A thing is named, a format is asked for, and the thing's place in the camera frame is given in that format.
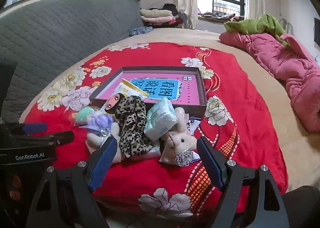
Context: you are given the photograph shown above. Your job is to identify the green blanket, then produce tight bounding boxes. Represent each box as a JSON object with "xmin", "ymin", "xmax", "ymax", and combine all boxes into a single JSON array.
[{"xmin": 224, "ymin": 14, "xmax": 292, "ymax": 47}]

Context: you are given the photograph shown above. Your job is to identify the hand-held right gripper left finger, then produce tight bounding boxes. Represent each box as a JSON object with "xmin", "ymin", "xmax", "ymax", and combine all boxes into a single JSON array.
[{"xmin": 26, "ymin": 137, "xmax": 118, "ymax": 228}]

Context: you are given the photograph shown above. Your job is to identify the blue patterned cloth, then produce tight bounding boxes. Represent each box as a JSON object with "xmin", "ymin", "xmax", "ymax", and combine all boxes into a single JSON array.
[{"xmin": 129, "ymin": 26, "xmax": 153, "ymax": 37}]

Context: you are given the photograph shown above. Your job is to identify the patterned windowsill cloth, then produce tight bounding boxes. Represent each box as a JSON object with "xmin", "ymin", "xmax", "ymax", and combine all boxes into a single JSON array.
[{"xmin": 199, "ymin": 12, "xmax": 244, "ymax": 22}]

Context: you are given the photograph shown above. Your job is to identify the pale green tissue pack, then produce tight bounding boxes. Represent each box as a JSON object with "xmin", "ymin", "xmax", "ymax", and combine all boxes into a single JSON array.
[{"xmin": 144, "ymin": 97, "xmax": 178, "ymax": 141}]

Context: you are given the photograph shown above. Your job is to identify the yellow snack packet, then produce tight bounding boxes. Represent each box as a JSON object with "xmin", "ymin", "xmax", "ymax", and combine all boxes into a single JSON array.
[{"xmin": 104, "ymin": 78, "xmax": 149, "ymax": 116}]

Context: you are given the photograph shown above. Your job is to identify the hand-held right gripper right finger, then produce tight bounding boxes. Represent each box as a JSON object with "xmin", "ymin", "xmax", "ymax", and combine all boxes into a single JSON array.
[{"xmin": 196, "ymin": 137, "xmax": 292, "ymax": 228}]

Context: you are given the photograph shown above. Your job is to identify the cream folded blanket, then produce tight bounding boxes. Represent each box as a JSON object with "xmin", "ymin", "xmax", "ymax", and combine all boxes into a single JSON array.
[{"xmin": 139, "ymin": 9, "xmax": 173, "ymax": 17}]

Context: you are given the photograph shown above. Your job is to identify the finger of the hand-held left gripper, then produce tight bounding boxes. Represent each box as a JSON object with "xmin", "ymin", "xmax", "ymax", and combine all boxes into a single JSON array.
[
  {"xmin": 30, "ymin": 130, "xmax": 75, "ymax": 146},
  {"xmin": 4, "ymin": 122, "xmax": 48, "ymax": 135}
]

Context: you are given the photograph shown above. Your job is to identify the person's dark trouser leg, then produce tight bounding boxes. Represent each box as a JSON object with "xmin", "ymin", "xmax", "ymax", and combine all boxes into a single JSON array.
[{"xmin": 282, "ymin": 185, "xmax": 320, "ymax": 228}]

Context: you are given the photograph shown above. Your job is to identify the green sponge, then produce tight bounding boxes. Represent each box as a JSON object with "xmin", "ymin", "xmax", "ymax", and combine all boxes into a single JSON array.
[{"xmin": 70, "ymin": 107, "xmax": 97, "ymax": 128}]

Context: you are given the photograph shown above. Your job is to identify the black television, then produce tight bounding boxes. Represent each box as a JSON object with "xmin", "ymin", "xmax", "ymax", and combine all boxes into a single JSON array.
[{"xmin": 314, "ymin": 18, "xmax": 320, "ymax": 49}]

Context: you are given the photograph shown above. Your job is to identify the pink book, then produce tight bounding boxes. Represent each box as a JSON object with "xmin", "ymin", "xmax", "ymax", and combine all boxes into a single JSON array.
[{"xmin": 99, "ymin": 73, "xmax": 200, "ymax": 106}]

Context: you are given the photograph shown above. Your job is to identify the pink quilt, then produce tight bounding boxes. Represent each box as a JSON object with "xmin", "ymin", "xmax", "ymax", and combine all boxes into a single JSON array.
[{"xmin": 219, "ymin": 31, "xmax": 320, "ymax": 132}]

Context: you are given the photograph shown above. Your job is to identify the pink folded clothes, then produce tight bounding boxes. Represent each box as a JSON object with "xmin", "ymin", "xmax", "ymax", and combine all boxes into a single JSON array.
[{"xmin": 141, "ymin": 16, "xmax": 184, "ymax": 28}]

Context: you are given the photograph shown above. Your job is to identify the plush toy purple dress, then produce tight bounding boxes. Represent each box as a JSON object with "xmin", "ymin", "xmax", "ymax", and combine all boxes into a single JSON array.
[{"xmin": 82, "ymin": 113, "xmax": 123, "ymax": 163}]

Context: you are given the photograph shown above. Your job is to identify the red floral blanket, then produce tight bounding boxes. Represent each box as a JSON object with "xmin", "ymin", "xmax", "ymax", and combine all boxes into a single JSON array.
[{"xmin": 19, "ymin": 42, "xmax": 289, "ymax": 218}]

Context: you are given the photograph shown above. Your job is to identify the leopard print scrunchie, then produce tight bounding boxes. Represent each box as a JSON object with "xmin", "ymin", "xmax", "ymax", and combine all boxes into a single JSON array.
[{"xmin": 114, "ymin": 96, "xmax": 160, "ymax": 158}]

